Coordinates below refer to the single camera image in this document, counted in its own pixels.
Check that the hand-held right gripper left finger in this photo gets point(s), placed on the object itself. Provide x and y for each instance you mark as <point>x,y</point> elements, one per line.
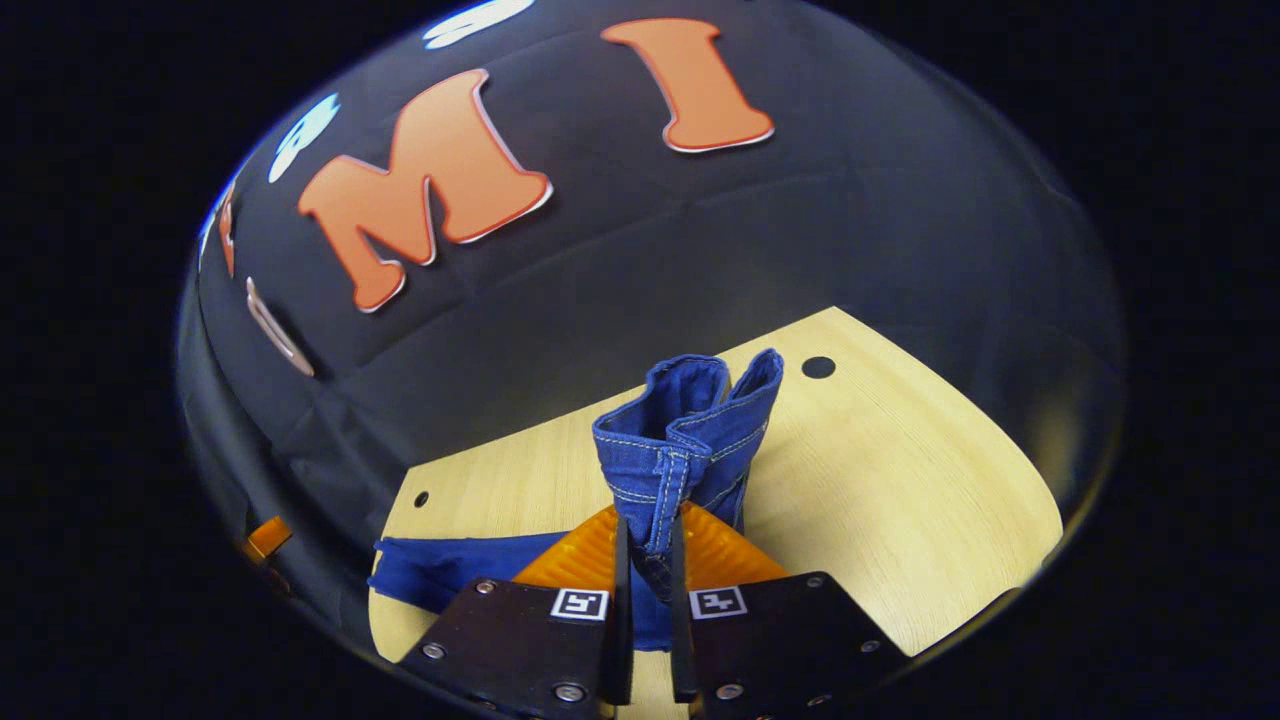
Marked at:
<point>622,640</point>

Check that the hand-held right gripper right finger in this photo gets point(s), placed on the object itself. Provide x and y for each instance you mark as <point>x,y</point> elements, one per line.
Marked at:
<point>682,650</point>

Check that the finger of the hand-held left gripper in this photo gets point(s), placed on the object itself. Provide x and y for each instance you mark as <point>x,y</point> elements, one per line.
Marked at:
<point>268,538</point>

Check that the blue denim jeans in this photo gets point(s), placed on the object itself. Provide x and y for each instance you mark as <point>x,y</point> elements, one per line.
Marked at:
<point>670,430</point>

